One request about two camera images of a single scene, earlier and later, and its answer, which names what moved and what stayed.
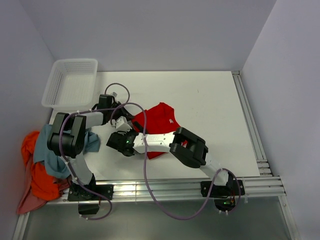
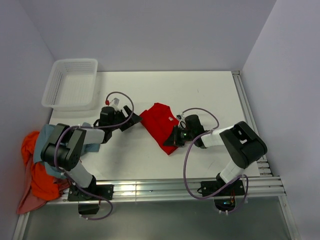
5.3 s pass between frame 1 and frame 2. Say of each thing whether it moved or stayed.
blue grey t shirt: stayed
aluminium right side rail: stayed
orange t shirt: stayed
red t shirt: moved
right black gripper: moved
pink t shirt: stayed
